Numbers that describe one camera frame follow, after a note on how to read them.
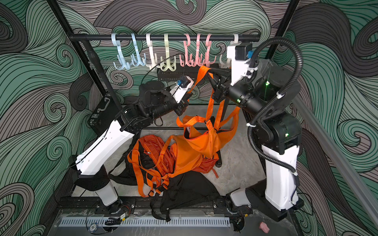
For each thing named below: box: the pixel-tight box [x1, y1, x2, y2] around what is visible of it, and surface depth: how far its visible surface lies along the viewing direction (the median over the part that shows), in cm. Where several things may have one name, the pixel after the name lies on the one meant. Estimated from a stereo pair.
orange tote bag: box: [159, 135, 204, 180], surface depth 83 cm
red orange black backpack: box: [108, 134, 176, 197], surface depth 85 cm
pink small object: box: [258, 221, 271, 234], surface depth 67 cm
